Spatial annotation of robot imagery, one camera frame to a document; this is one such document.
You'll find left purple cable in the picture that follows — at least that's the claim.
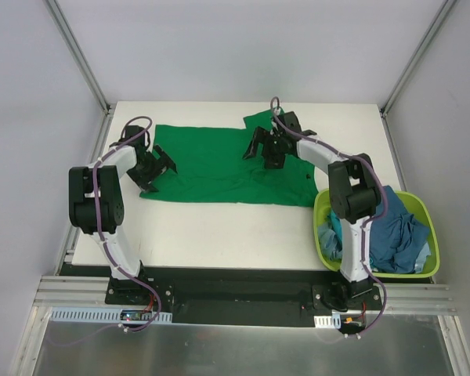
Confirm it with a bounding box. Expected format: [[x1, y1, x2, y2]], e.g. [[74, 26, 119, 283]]
[[49, 116, 164, 348]]

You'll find left aluminium frame post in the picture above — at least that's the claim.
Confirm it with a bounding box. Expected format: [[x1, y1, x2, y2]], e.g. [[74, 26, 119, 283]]
[[45, 0, 113, 114]]

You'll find dark blue t shirt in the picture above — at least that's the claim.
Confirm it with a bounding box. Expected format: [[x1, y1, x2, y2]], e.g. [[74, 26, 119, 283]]
[[370, 186, 431, 274]]

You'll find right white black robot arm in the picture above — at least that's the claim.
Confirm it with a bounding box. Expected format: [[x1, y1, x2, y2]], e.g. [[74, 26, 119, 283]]
[[243, 109, 387, 309]]

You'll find right white cable duct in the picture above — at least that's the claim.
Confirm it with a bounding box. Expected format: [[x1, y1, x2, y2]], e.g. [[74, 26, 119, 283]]
[[313, 313, 342, 330]]

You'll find front aluminium rail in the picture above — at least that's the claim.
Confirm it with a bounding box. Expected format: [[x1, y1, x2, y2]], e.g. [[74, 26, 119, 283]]
[[33, 273, 114, 310]]

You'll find left white cable duct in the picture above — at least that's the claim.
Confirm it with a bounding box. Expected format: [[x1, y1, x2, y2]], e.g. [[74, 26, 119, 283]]
[[51, 307, 154, 325]]

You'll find right aluminium frame post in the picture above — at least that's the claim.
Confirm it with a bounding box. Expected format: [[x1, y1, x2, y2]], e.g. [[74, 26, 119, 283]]
[[379, 0, 459, 117]]

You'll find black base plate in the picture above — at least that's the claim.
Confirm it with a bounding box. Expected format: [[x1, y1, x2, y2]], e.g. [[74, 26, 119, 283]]
[[60, 265, 382, 327]]

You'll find purple cable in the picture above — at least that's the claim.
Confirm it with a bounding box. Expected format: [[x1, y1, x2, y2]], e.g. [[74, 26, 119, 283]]
[[49, 116, 164, 348], [269, 96, 389, 344]]

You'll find lime green plastic basket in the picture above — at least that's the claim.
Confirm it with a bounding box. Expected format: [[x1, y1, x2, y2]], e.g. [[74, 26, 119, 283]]
[[313, 190, 440, 279]]

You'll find aluminium frame post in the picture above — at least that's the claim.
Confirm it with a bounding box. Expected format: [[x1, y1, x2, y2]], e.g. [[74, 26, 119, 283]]
[[379, 0, 459, 117], [45, 0, 113, 114]]

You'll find light blue t shirt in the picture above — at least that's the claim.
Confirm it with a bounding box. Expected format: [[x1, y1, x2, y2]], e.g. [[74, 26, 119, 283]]
[[317, 224, 343, 261]]

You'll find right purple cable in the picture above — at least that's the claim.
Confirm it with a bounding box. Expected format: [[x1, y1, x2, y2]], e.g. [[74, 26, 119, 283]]
[[269, 96, 389, 344]]

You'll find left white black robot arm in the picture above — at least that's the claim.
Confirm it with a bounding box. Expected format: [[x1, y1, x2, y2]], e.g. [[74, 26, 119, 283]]
[[68, 125, 177, 305]]

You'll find white cable duct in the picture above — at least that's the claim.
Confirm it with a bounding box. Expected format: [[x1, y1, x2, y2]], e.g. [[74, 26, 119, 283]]
[[313, 313, 342, 330], [51, 307, 154, 325]]

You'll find teal t shirt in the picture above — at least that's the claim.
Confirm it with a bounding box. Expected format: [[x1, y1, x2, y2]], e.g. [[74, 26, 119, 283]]
[[328, 210, 343, 251]]

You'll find green t shirt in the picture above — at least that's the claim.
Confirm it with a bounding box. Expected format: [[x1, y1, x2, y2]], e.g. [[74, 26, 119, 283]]
[[140, 110, 318, 208]]

